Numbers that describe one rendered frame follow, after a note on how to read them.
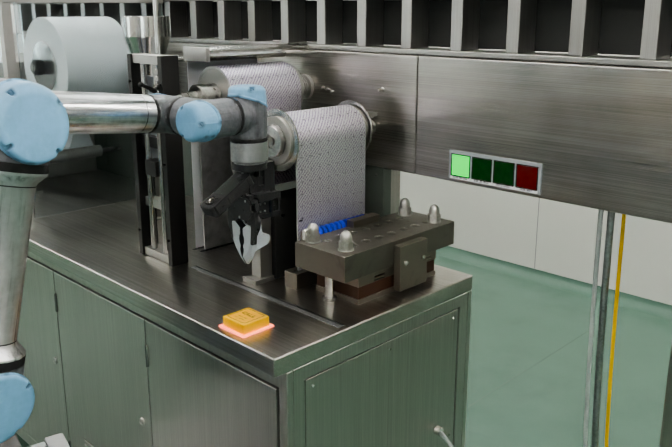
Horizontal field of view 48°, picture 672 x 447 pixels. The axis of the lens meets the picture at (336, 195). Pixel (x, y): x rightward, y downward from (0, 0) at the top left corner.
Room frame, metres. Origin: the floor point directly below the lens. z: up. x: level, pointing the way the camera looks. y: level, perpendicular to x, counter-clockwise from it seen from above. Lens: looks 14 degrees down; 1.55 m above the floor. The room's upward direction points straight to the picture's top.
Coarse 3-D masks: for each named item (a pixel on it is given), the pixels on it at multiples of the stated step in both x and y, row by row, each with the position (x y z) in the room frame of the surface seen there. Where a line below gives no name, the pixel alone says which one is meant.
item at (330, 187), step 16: (304, 160) 1.72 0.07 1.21; (320, 160) 1.76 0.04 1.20; (336, 160) 1.80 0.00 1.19; (352, 160) 1.84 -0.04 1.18; (304, 176) 1.72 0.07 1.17; (320, 176) 1.76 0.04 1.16; (336, 176) 1.80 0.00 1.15; (352, 176) 1.84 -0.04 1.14; (304, 192) 1.72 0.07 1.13; (320, 192) 1.76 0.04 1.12; (336, 192) 1.80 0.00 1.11; (352, 192) 1.84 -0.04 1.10; (304, 208) 1.72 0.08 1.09; (320, 208) 1.76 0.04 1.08; (336, 208) 1.80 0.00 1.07; (352, 208) 1.84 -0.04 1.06; (304, 224) 1.72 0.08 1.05; (320, 224) 1.76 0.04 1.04
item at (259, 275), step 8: (264, 224) 1.73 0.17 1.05; (264, 232) 1.73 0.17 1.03; (264, 248) 1.73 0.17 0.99; (256, 256) 1.73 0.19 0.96; (264, 256) 1.73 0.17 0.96; (256, 264) 1.73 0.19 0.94; (264, 264) 1.73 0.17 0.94; (256, 272) 1.73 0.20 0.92; (264, 272) 1.73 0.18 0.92; (248, 280) 1.72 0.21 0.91; (256, 280) 1.71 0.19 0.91; (264, 280) 1.72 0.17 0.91
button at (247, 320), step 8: (240, 312) 1.48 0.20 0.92; (248, 312) 1.48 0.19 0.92; (256, 312) 1.48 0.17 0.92; (224, 320) 1.46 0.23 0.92; (232, 320) 1.44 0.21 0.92; (240, 320) 1.44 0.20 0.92; (248, 320) 1.44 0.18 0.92; (256, 320) 1.44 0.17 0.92; (264, 320) 1.45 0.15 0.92; (232, 328) 1.44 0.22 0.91; (240, 328) 1.42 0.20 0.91; (248, 328) 1.42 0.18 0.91; (256, 328) 1.44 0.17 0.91
